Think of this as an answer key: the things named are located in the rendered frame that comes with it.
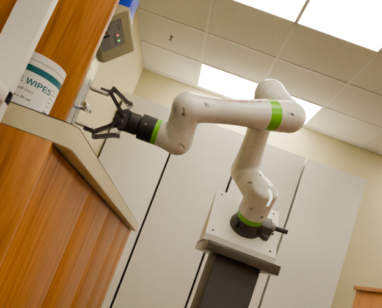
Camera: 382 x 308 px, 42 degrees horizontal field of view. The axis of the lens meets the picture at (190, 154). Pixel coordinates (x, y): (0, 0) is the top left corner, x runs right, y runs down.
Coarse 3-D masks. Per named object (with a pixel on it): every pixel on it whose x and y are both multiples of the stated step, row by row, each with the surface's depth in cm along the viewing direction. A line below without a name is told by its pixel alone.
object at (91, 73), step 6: (96, 60) 184; (90, 66) 180; (96, 66) 187; (90, 72) 183; (96, 72) 190; (90, 78) 186; (84, 84) 181; (90, 84) 188; (84, 90) 184; (78, 96) 179; (84, 96) 186; (78, 102) 181; (72, 108) 177; (72, 114) 179; (66, 120) 175; (72, 120) 182
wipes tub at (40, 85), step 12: (36, 60) 102; (48, 60) 103; (24, 72) 101; (36, 72) 102; (48, 72) 104; (60, 72) 106; (24, 84) 101; (36, 84) 102; (48, 84) 104; (60, 84) 108; (24, 96) 101; (36, 96) 102; (48, 96) 105; (36, 108) 103; (48, 108) 106
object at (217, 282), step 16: (208, 256) 226; (208, 272) 212; (224, 272) 208; (240, 272) 209; (256, 272) 210; (208, 288) 206; (224, 288) 207; (240, 288) 208; (192, 304) 220; (208, 304) 205; (224, 304) 206; (240, 304) 207
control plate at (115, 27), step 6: (120, 18) 166; (114, 24) 168; (120, 24) 169; (108, 30) 169; (114, 30) 171; (120, 30) 173; (114, 36) 175; (120, 36) 177; (102, 42) 176; (108, 42) 178; (114, 42) 180; (120, 42) 182; (102, 48) 180; (108, 48) 182
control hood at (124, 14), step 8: (120, 8) 163; (128, 8) 163; (112, 16) 162; (120, 16) 165; (128, 16) 167; (128, 24) 172; (128, 32) 178; (128, 40) 183; (112, 48) 184; (120, 48) 187; (128, 48) 190; (104, 56) 187; (112, 56) 190
